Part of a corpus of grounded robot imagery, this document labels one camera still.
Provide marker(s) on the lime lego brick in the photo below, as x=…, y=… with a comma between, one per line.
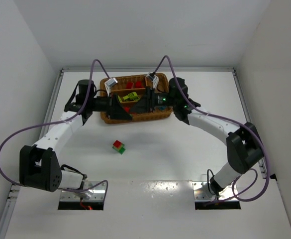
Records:
x=131, y=97

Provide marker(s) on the aluminium frame rail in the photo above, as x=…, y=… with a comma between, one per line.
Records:
x=151, y=69

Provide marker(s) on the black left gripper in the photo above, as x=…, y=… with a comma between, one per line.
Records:
x=111, y=105

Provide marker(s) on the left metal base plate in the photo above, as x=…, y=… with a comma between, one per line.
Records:
x=92, y=192

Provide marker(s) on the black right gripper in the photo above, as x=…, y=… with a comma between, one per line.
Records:
x=148, y=101

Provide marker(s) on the brown wicker divided basket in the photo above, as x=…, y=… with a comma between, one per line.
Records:
x=120, y=90

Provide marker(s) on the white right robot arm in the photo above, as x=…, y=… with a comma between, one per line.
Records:
x=243, y=151

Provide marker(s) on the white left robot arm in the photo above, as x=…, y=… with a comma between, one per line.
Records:
x=39, y=166

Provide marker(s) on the red green legos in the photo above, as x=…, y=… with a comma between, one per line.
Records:
x=118, y=146

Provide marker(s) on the red flower printed lego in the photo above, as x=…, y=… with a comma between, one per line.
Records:
x=130, y=85

